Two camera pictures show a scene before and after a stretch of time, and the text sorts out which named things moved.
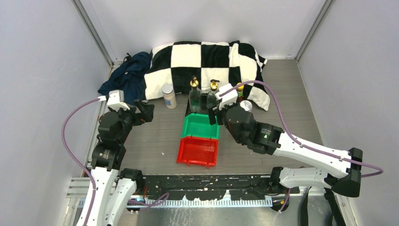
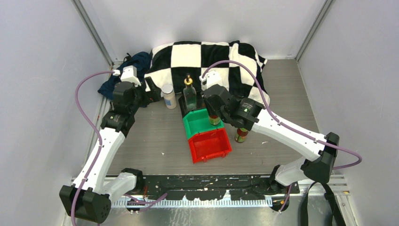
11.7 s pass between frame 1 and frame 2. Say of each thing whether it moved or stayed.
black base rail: stayed
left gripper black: moved
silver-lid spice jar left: stayed
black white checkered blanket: stayed
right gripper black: moved
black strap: stayed
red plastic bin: moved
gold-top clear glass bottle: moved
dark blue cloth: stayed
